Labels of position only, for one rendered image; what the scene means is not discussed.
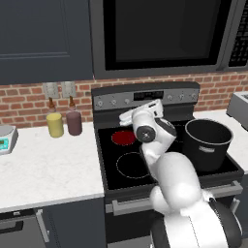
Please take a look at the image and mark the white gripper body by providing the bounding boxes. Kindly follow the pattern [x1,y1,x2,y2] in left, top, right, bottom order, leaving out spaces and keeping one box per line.
[118,109,137,127]

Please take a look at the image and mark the black stove with steel panel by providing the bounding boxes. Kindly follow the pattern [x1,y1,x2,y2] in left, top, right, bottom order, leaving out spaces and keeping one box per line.
[90,80,245,244]

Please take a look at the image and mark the dark blue cupboard beside stove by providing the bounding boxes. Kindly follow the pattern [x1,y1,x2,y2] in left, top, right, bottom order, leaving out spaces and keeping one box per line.
[232,173,248,233]

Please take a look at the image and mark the dark red sauce bottle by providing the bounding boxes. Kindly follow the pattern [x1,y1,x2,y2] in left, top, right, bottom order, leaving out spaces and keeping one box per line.
[65,96,83,137]

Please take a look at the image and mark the yellow sauce bottle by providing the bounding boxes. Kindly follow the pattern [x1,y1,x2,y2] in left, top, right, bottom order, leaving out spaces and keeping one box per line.
[46,97,65,140]

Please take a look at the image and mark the black cooking pot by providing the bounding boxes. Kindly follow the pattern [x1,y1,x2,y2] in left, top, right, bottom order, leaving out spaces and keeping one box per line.
[181,118,234,172]

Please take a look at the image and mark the steel microwave oven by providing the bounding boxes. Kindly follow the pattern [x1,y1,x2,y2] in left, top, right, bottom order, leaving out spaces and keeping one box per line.
[89,0,248,80]

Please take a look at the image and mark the steel toaster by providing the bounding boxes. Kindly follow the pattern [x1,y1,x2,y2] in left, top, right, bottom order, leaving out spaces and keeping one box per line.
[225,90,248,132]

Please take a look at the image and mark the dark blue base cupboard door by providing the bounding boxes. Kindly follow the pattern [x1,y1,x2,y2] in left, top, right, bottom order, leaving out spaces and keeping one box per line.
[41,197,108,248]

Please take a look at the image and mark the grey kitchen scale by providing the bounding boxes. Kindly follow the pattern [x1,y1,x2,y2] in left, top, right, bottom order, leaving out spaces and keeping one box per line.
[0,124,19,156]

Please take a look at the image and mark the grey dishwasher front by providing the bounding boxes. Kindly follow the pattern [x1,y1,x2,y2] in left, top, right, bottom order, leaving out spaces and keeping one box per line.
[0,208,46,248]

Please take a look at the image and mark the grey wall socket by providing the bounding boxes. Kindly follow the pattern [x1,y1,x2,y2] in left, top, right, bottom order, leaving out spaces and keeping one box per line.
[60,80,78,99]
[42,81,60,100]

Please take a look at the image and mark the steel oven door handle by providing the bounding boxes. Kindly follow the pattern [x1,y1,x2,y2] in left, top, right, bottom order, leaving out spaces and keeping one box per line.
[110,180,244,217]

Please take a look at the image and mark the dark blue wall cupboard door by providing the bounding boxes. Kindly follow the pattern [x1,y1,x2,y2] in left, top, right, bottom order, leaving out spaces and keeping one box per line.
[0,0,95,85]

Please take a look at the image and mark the steel microwave door handle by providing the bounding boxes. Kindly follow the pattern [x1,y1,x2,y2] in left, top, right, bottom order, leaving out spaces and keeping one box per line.
[216,0,241,72]

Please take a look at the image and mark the steel cupboard door handle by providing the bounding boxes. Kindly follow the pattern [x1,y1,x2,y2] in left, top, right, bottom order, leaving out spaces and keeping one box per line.
[34,208,50,244]

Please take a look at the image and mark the steel cupboard handle beside stove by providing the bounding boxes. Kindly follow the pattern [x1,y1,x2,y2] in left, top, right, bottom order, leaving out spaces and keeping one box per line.
[230,197,242,215]

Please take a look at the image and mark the dark dishwasher handle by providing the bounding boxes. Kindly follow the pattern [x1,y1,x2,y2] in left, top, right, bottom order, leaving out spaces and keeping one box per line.
[0,220,24,235]

